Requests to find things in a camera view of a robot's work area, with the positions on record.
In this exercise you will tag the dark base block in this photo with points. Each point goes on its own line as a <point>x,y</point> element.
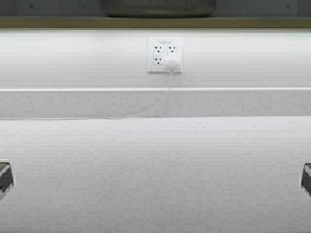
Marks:
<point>306,178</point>
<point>6,178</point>

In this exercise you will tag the white wall outlet plate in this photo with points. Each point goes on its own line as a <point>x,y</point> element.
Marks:
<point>161,48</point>

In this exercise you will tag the white plug adapter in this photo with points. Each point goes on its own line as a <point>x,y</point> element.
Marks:
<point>171,65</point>

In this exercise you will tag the grey pot with black handles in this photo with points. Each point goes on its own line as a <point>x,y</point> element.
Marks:
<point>158,8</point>

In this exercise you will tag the dark right base block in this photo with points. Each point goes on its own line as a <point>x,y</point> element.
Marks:
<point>306,178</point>

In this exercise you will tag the dark left base block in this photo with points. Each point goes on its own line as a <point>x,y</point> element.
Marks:
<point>6,178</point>

